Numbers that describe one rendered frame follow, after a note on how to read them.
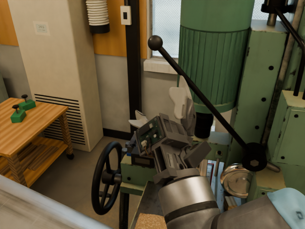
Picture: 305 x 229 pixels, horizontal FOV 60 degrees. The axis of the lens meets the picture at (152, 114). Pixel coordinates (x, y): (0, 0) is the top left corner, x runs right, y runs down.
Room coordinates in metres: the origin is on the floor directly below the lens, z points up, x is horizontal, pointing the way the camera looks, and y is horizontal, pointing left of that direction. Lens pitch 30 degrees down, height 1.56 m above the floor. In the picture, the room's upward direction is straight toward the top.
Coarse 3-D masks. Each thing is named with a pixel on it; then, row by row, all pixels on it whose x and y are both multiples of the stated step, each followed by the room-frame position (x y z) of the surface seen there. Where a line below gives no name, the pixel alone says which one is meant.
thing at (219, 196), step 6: (222, 162) 0.88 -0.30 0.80; (222, 168) 0.85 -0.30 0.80; (216, 180) 0.78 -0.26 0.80; (216, 186) 0.74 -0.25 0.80; (216, 192) 0.71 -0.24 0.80; (222, 192) 0.71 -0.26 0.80; (216, 198) 0.68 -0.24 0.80; (222, 198) 0.68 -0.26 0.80; (234, 198) 0.68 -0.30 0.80; (240, 198) 0.68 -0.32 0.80; (222, 204) 0.65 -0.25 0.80; (240, 204) 0.65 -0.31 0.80; (222, 210) 0.63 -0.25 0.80
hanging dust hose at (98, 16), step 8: (88, 0) 2.04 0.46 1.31; (96, 0) 2.02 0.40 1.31; (104, 0) 2.07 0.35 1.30; (88, 8) 2.06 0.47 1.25; (96, 8) 2.02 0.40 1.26; (104, 8) 2.06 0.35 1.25; (88, 16) 2.07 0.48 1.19; (96, 16) 2.03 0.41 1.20; (104, 16) 2.04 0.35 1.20; (96, 24) 2.02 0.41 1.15; (104, 24) 2.03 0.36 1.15; (96, 32) 2.02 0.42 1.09; (104, 32) 2.03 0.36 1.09
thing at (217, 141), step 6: (210, 132) 0.72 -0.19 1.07; (216, 132) 0.72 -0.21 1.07; (198, 138) 0.68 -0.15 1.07; (210, 138) 0.68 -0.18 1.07; (216, 138) 0.68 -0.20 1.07; (222, 138) 0.68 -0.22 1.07; (228, 138) 0.68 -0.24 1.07; (192, 144) 0.67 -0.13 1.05; (210, 144) 0.66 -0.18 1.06; (216, 144) 0.66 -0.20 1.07; (222, 144) 0.65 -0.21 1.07; (228, 144) 0.65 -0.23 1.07; (216, 150) 0.66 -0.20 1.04; (222, 150) 0.65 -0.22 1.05; (210, 156) 0.66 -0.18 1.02; (222, 156) 0.65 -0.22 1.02
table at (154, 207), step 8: (128, 184) 0.68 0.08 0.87; (136, 184) 0.68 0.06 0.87; (152, 184) 0.65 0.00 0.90; (128, 192) 0.67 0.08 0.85; (136, 192) 0.66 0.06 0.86; (144, 192) 0.62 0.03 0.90; (152, 192) 0.62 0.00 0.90; (144, 200) 0.58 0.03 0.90; (152, 200) 0.58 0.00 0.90; (144, 208) 0.55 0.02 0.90; (152, 208) 0.55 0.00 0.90; (160, 208) 0.55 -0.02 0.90; (136, 216) 0.52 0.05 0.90
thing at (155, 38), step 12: (156, 36) 0.59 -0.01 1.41; (156, 48) 0.58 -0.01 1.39; (168, 60) 0.58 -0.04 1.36; (180, 72) 0.57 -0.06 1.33; (192, 84) 0.57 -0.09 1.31; (204, 96) 0.56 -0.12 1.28; (240, 144) 0.54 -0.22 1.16; (252, 144) 0.54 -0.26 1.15; (252, 156) 0.51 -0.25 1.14; (264, 156) 0.51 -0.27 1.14; (252, 168) 0.51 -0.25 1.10; (264, 168) 0.50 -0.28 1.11; (276, 168) 0.51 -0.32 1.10
